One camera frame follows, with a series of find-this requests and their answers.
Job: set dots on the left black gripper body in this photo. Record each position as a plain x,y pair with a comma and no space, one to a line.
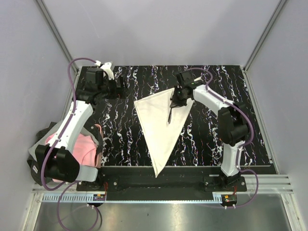
108,88

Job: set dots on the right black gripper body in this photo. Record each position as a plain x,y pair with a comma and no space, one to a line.
178,91

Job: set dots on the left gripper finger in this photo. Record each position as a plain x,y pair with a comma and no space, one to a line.
123,83
121,93

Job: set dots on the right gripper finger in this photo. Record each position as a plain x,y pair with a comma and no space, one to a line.
174,101
183,103

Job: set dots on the white cloth napkin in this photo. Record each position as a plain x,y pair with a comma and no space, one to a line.
161,137

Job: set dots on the silver fork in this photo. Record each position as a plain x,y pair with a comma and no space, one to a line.
169,116

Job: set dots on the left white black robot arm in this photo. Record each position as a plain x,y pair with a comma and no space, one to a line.
55,158

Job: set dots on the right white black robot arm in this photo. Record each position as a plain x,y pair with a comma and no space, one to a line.
233,127

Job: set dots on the pink cloth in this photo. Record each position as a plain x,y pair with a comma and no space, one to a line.
84,151

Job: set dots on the grey cloth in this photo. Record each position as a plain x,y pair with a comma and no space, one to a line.
32,150

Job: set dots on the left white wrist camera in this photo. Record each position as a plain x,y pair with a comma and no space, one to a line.
108,69

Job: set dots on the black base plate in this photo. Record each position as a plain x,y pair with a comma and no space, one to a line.
205,171

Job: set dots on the left frame post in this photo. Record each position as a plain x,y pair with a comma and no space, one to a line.
53,28

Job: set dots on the frame post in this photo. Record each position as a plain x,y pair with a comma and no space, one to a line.
53,28
268,28

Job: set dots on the aluminium frame rail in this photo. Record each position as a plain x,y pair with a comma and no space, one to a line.
247,183

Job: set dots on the white slotted cable duct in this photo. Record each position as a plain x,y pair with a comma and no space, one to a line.
208,198

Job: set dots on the right frame post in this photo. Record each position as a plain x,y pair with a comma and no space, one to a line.
268,28

